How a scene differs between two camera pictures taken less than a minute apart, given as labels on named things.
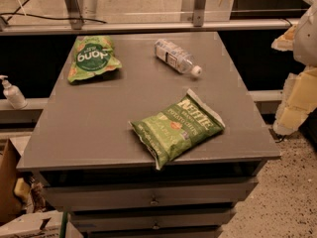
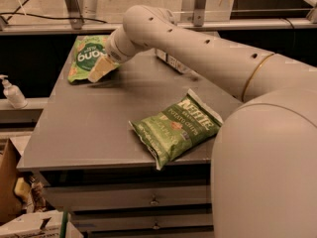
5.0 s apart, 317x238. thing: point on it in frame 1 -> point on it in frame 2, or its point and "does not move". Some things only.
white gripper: x=307 y=39 -> x=113 y=51
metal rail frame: x=77 y=24 does not move
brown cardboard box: x=10 y=208 does not move
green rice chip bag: x=93 y=55 does not move
